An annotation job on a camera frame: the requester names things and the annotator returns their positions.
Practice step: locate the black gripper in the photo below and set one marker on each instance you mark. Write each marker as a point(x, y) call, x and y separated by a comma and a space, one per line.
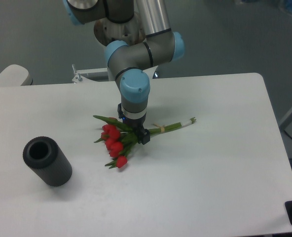
point(136, 122)

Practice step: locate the white chair armrest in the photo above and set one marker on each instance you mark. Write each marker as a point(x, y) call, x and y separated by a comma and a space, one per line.
point(15, 75)

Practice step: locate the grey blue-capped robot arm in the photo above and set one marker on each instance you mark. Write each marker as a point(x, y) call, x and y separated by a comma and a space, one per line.
point(125, 62)

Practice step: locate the white metal base frame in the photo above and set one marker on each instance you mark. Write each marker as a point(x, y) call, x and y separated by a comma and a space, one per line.
point(103, 74)

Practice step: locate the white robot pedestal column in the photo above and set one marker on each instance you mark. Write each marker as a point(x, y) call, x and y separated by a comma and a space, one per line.
point(132, 32)

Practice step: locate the black ribbed cylindrical vase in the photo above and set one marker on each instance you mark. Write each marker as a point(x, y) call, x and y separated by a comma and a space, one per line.
point(45, 158)

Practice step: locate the red tulip bouquet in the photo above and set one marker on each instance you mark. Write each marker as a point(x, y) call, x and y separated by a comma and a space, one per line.
point(120, 139)

